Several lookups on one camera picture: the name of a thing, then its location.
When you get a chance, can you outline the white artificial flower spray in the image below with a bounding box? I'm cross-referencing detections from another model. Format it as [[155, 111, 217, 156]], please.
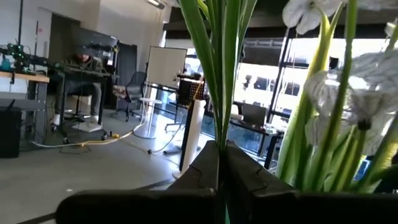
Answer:
[[275, 0, 398, 195], [178, 0, 259, 153]]

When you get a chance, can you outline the black standing panel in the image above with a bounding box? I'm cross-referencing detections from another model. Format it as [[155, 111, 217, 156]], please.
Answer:
[[116, 42, 138, 78]]

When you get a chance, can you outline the black gantry frame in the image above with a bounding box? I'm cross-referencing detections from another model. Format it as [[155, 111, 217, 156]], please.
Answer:
[[17, 0, 25, 47]]

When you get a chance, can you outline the white round stool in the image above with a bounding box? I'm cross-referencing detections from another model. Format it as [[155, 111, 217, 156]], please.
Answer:
[[132, 97, 163, 140]]

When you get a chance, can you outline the white floor stand post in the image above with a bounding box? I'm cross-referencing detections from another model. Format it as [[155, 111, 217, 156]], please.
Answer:
[[172, 98, 208, 180]]

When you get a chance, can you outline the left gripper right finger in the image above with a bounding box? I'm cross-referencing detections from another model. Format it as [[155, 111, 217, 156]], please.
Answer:
[[226, 140, 296, 200]]

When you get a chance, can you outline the black desk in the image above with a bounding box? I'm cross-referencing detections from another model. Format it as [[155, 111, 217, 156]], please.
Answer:
[[229, 119, 284, 170]]

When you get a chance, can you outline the person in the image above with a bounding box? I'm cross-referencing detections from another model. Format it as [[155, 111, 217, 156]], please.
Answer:
[[51, 51, 105, 127]]

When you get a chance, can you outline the yellow floor cable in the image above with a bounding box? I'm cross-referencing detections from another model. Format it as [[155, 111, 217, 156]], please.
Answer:
[[30, 121, 149, 149]]

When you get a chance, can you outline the office chair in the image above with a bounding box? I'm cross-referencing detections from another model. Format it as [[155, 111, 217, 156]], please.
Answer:
[[112, 71, 147, 123]]

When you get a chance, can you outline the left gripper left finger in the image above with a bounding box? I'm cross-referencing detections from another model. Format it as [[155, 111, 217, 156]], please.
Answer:
[[167, 140, 221, 197]]

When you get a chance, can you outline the black floor box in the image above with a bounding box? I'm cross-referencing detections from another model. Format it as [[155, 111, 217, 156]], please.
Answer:
[[0, 99, 23, 159]]

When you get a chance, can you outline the whiteboard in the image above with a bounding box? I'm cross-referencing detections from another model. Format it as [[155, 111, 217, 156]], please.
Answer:
[[146, 45, 188, 93]]

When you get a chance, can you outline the laptop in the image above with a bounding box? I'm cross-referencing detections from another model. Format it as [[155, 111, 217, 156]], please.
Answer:
[[241, 102, 268, 127]]

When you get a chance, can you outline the distant wooden table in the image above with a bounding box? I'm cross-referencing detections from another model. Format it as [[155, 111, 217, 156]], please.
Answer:
[[0, 70, 50, 147]]

